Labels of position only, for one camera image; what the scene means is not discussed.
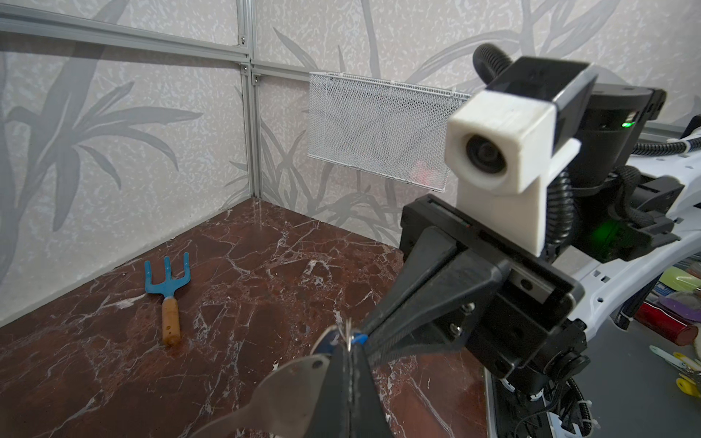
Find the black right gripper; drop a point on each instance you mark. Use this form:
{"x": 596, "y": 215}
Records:
{"x": 465, "y": 287}

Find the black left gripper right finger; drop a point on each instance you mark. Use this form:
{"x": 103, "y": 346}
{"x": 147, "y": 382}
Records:
{"x": 367, "y": 416}

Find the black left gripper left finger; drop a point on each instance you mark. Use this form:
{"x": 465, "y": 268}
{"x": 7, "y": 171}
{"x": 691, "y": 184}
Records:
{"x": 331, "y": 417}

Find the key with blue tag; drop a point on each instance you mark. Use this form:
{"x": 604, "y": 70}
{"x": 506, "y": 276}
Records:
{"x": 333, "y": 337}

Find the blue garden hand fork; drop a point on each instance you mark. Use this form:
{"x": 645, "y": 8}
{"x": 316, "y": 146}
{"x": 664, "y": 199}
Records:
{"x": 171, "y": 327}

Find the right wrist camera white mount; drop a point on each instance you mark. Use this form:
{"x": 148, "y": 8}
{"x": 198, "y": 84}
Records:
{"x": 508, "y": 142}

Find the white wire mesh basket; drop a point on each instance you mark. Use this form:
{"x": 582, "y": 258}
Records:
{"x": 393, "y": 129}

